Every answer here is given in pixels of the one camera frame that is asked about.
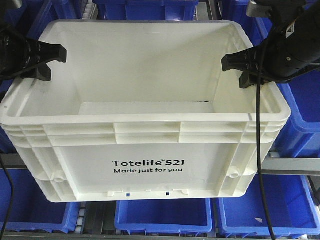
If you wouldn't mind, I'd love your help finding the black cable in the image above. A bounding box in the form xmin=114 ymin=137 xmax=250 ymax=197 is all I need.
xmin=0 ymin=157 xmax=14 ymax=240
xmin=254 ymin=22 xmax=276 ymax=240

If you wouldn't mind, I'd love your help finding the white plastic tote bin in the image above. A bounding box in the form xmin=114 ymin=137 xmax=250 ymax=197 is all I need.
xmin=0 ymin=19 xmax=292 ymax=203

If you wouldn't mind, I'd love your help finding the black left cable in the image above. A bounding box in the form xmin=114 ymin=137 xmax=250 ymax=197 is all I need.
xmin=0 ymin=157 xmax=14 ymax=240

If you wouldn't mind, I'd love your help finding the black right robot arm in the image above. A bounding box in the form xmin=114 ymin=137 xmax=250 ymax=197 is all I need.
xmin=221 ymin=0 xmax=320 ymax=89

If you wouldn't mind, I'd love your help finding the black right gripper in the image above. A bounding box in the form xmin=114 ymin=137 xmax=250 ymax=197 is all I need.
xmin=221 ymin=37 xmax=320 ymax=89

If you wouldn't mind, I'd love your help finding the shelf blue bin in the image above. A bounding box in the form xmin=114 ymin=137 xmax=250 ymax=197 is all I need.
xmin=0 ymin=0 xmax=82 ymax=99
xmin=249 ymin=14 xmax=320 ymax=159

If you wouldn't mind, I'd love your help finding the black right cable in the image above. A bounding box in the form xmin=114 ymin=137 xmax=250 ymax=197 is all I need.
xmin=254 ymin=22 xmax=276 ymax=240

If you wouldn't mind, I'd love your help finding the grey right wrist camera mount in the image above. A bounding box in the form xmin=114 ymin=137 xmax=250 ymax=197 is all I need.
xmin=246 ymin=0 xmax=272 ymax=18

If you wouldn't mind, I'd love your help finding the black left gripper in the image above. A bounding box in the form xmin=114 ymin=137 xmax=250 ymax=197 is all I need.
xmin=0 ymin=23 xmax=68 ymax=82

